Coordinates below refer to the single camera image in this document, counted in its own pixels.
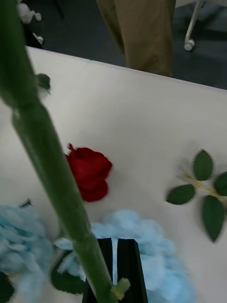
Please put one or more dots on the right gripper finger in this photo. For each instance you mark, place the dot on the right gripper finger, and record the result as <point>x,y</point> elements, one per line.
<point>128,265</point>

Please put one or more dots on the green-stemmed artificial flower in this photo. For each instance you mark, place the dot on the green-stemmed artificial flower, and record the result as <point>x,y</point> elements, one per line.
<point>47,151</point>

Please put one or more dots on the pale blue artificial flower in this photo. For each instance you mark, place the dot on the pale blue artificial flower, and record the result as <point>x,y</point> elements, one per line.
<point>21,241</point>
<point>156,255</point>

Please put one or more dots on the red rose head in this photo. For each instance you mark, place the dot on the red rose head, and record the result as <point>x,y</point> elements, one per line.
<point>91,174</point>

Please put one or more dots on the loose twig with green leaves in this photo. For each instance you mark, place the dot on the loose twig with green leaves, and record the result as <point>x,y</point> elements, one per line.
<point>208,189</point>

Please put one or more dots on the small loose green leaf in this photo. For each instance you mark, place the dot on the small loose green leaf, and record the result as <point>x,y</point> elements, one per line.
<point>44,81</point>

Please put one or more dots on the person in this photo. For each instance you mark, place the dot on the person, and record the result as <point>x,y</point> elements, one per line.
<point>144,35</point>

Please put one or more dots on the white wheeled chair base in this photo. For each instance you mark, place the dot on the white wheeled chair base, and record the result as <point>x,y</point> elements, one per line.
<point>190,35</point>
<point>27,13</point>

